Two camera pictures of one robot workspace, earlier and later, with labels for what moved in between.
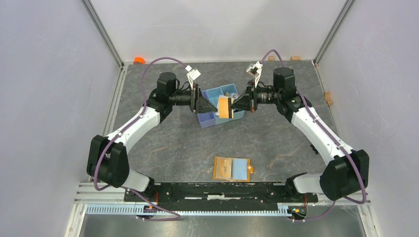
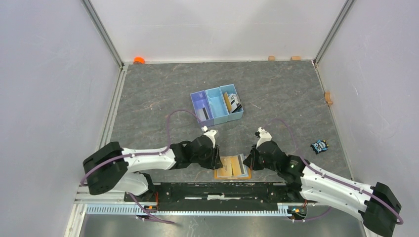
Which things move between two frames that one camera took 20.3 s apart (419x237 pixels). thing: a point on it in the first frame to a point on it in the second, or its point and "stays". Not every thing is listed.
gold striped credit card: [225, 110] to [243, 168]
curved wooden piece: [327, 98] stays
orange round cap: [139, 60] stays
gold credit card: [224, 168] stays
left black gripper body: [194, 100] to [209, 159]
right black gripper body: [253, 94] to [257, 163]
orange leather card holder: [232, 169] stays
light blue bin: [213, 95] stays
